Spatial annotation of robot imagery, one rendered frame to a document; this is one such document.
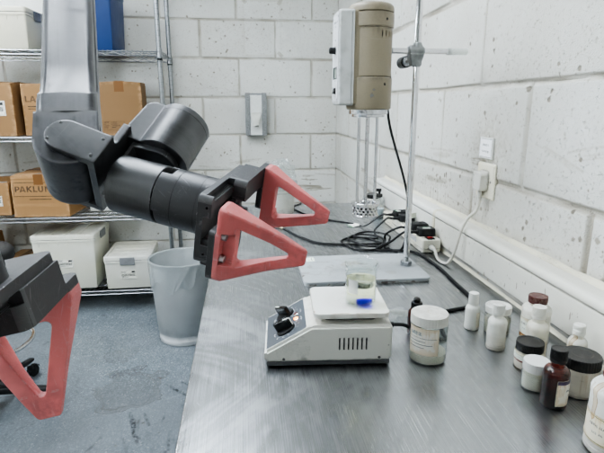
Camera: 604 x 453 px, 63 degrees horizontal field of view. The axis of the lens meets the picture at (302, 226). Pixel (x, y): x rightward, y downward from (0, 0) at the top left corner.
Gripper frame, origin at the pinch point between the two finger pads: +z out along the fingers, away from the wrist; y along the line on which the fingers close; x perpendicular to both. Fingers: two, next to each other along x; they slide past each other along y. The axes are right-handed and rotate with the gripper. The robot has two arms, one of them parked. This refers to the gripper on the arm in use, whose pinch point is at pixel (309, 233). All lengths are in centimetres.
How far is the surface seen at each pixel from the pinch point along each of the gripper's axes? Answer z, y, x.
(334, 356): 4.2, 21.6, 30.0
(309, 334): -0.3, 21.1, 27.0
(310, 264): -9, 67, 41
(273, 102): -78, 258, 44
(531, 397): 32.4, 20.1, 25.7
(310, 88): -58, 268, 32
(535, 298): 34, 38, 20
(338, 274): -1, 62, 38
